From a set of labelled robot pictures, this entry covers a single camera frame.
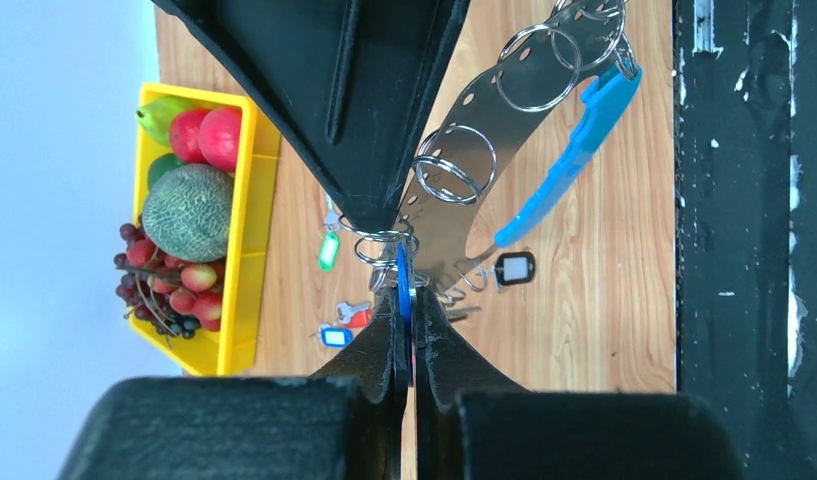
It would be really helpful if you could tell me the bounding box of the red apple rear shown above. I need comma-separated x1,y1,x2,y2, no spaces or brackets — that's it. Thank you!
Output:
168,108,211,163

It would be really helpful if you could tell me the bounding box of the key with black tag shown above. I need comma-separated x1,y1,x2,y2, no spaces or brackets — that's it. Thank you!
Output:
463,250,537,294

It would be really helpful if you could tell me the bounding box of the yellow-green pear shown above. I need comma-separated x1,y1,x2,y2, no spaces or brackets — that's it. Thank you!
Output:
135,95,195,147

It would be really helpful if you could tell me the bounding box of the green netted melon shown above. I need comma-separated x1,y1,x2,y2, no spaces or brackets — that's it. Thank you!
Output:
141,164,234,262

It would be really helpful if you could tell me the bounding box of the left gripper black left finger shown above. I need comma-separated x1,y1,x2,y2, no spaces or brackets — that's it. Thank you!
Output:
60,290,406,479

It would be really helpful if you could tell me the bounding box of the yellow plastic tray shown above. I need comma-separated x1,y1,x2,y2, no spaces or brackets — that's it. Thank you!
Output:
129,82,281,376

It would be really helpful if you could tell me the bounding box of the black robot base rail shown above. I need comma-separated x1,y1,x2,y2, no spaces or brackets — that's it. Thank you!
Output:
672,0,817,432

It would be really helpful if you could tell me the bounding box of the dark purple grape bunch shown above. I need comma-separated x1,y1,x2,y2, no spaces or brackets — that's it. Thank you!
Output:
113,223,201,340

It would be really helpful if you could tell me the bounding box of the red apple front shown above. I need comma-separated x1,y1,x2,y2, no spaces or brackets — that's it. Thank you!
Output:
198,107,242,173

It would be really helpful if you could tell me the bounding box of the red cherry cluster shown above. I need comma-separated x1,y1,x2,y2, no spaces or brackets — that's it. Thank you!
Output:
124,238,227,334

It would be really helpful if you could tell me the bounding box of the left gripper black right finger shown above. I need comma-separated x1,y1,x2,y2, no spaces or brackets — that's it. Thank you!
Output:
414,288,743,479

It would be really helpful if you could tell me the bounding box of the red apple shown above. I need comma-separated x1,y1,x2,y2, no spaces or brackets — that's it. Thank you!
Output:
168,108,211,163
198,107,242,173

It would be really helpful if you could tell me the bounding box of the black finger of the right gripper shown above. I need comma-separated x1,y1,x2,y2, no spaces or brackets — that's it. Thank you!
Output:
160,0,468,233

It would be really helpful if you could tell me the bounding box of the key with green tag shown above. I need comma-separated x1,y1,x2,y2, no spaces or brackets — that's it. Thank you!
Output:
318,194,341,272

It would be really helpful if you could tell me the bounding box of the dark green lime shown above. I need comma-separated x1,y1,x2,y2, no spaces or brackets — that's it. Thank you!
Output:
147,153,185,190

